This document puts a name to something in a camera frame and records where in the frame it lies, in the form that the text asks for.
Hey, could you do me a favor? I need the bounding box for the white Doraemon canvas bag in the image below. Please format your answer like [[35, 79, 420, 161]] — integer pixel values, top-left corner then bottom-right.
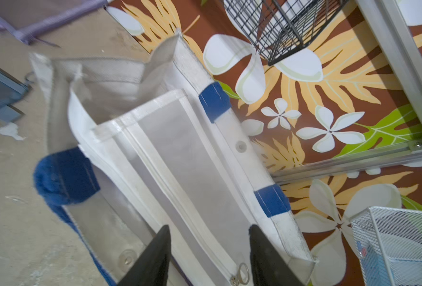
[[30, 33, 317, 286]]

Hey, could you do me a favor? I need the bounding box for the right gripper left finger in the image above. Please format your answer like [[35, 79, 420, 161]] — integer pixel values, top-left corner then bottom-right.
[[117, 225, 171, 286]]

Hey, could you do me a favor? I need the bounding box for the small dark grey pouch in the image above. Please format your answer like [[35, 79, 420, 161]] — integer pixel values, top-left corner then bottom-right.
[[0, 69, 31, 123]]

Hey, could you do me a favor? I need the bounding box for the purple mesh pouch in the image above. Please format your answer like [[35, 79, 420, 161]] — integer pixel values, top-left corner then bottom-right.
[[0, 0, 109, 45]]

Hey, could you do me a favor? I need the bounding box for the black wire basket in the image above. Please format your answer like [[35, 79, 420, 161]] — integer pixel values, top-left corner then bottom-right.
[[222, 0, 348, 66]]

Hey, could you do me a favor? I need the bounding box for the white wire basket right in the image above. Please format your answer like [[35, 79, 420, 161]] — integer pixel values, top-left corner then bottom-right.
[[350, 206, 422, 286]]

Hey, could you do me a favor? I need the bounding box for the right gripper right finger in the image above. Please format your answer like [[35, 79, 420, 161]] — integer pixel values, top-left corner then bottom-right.
[[249, 225, 304, 286]]

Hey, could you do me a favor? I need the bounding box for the white mesh pouch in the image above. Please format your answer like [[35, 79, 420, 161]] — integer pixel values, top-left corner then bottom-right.
[[68, 86, 255, 286]]

